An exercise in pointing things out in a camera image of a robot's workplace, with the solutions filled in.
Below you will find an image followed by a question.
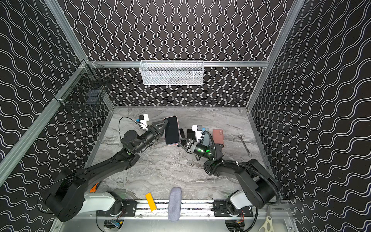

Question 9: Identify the black phone taken from case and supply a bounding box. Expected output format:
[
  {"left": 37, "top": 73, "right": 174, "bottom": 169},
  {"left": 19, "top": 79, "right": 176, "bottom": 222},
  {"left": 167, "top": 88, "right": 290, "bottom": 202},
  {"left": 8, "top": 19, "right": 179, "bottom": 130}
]
[{"left": 186, "top": 129, "right": 196, "bottom": 140}]

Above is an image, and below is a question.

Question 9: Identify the black phone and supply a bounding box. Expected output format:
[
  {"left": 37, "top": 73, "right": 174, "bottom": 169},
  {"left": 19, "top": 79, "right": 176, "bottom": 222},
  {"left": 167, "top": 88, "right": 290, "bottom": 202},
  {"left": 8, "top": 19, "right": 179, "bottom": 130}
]
[
  {"left": 165, "top": 116, "right": 180, "bottom": 145},
  {"left": 179, "top": 129, "right": 186, "bottom": 138}
]

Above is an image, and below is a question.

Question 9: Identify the light blue phone case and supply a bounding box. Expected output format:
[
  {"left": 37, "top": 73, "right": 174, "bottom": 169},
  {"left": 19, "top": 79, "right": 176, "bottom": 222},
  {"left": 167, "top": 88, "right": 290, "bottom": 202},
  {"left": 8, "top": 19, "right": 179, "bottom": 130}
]
[{"left": 202, "top": 134, "right": 212, "bottom": 147}]

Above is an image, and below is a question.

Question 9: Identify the pink phone case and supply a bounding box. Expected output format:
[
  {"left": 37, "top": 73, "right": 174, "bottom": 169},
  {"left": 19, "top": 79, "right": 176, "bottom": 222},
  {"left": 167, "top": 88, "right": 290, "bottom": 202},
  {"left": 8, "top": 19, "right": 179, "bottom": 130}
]
[{"left": 212, "top": 129, "right": 224, "bottom": 147}]

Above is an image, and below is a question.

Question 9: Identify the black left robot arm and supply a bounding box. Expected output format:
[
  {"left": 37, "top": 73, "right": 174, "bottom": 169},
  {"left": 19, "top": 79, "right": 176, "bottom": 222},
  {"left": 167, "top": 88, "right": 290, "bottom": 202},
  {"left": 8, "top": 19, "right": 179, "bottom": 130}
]
[{"left": 41, "top": 119, "right": 169, "bottom": 222}]

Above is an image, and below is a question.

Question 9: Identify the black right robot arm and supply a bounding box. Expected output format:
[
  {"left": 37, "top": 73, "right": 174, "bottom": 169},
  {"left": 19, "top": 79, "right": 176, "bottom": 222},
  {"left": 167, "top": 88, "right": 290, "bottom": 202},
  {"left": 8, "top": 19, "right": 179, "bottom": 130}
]
[{"left": 178, "top": 138, "right": 282, "bottom": 216}]

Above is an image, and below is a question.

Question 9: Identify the grey fabric pouch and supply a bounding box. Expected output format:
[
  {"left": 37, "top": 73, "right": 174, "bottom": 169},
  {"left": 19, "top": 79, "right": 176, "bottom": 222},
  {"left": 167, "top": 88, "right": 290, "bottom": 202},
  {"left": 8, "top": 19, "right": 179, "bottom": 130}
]
[{"left": 168, "top": 187, "right": 182, "bottom": 222}]

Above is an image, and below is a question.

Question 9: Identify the silver combination wrench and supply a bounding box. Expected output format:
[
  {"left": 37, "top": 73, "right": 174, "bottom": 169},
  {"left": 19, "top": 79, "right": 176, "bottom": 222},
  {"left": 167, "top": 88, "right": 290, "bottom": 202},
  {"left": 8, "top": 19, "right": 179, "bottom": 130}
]
[{"left": 238, "top": 135, "right": 253, "bottom": 158}]

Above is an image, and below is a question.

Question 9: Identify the yellow flat block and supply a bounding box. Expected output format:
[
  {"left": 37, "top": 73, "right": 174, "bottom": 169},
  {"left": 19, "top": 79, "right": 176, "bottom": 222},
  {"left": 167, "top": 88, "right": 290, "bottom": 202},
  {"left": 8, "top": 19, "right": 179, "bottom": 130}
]
[{"left": 145, "top": 192, "right": 157, "bottom": 212}]

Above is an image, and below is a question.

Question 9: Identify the aluminium back horizontal bar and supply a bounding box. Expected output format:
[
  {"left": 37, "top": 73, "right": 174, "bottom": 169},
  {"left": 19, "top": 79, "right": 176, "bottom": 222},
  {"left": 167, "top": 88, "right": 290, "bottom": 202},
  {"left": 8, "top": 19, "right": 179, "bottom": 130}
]
[{"left": 88, "top": 60, "right": 269, "bottom": 68}]

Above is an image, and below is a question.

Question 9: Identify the aluminium horizontal bar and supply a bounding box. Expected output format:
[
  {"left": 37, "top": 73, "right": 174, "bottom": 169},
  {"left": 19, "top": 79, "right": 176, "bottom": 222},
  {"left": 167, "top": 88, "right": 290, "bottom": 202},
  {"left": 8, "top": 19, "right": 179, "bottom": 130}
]
[
  {"left": 1, "top": 61, "right": 87, "bottom": 184},
  {"left": 88, "top": 60, "right": 269, "bottom": 68}
]

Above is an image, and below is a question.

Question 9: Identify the aluminium left horizontal bar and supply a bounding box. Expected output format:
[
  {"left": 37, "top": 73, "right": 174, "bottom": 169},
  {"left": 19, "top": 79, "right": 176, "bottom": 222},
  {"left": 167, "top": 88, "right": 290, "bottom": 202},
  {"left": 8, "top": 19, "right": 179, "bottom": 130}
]
[{"left": 1, "top": 61, "right": 87, "bottom": 184}]

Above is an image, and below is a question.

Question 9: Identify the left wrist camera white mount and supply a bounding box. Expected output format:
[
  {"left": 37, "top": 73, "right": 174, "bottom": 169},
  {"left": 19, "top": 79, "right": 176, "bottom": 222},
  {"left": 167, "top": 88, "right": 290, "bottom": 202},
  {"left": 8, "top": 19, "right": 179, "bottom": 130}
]
[{"left": 136, "top": 114, "right": 149, "bottom": 131}]

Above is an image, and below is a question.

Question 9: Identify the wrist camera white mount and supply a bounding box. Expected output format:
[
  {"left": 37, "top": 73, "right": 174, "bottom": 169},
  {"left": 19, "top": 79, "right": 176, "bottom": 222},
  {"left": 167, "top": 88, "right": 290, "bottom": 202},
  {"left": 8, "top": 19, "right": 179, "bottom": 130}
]
[
  {"left": 136, "top": 114, "right": 149, "bottom": 131},
  {"left": 192, "top": 124, "right": 204, "bottom": 143}
]

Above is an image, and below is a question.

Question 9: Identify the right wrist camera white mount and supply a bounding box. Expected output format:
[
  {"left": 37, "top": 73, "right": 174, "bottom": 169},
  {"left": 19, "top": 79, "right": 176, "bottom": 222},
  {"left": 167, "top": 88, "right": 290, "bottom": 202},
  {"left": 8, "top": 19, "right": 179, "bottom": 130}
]
[{"left": 192, "top": 124, "right": 204, "bottom": 143}]

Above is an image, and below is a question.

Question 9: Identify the white wire mesh basket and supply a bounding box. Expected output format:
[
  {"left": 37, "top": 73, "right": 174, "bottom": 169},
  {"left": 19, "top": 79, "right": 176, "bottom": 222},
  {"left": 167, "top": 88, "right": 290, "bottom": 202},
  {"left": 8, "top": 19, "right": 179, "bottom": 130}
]
[{"left": 139, "top": 60, "right": 205, "bottom": 86}]

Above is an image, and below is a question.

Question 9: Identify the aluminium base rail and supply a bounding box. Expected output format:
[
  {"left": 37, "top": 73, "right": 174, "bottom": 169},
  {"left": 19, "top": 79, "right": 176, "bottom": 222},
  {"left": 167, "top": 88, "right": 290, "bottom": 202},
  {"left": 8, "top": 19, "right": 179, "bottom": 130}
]
[{"left": 95, "top": 199, "right": 290, "bottom": 219}]

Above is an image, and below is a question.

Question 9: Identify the black wire basket left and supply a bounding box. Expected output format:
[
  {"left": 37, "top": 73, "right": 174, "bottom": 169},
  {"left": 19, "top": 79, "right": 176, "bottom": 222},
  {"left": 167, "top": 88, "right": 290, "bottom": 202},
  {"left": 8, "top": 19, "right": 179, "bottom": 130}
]
[{"left": 59, "top": 63, "right": 114, "bottom": 118}]

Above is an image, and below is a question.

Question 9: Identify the adjustable wrench orange handle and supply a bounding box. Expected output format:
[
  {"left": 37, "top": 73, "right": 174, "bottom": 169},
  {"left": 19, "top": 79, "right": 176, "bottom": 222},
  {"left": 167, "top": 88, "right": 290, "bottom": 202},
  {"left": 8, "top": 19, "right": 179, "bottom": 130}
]
[{"left": 89, "top": 183, "right": 99, "bottom": 193}]

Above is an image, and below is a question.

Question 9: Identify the white scissors handle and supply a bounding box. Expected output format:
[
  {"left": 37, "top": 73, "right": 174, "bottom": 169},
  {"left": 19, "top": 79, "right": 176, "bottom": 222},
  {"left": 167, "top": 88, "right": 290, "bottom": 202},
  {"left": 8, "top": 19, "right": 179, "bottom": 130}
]
[{"left": 258, "top": 216, "right": 274, "bottom": 232}]

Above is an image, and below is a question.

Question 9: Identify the aluminium corner frame post right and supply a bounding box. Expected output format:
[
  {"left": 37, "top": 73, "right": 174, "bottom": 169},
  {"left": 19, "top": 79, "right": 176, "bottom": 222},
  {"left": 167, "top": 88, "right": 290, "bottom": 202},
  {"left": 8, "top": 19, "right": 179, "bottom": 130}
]
[{"left": 247, "top": 0, "right": 305, "bottom": 112}]

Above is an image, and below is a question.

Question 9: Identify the aluminium corner frame post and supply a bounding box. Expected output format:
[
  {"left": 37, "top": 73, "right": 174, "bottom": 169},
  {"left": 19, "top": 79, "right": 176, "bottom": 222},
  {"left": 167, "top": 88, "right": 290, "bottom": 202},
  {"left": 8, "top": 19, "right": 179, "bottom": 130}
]
[
  {"left": 247, "top": 0, "right": 305, "bottom": 112},
  {"left": 44, "top": 0, "right": 88, "bottom": 61}
]

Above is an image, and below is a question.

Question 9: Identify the aluminium corner frame post left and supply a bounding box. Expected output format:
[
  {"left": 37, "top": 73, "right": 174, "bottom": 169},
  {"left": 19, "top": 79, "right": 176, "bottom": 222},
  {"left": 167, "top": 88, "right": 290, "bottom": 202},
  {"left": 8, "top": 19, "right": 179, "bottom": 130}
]
[{"left": 44, "top": 0, "right": 88, "bottom": 61}]

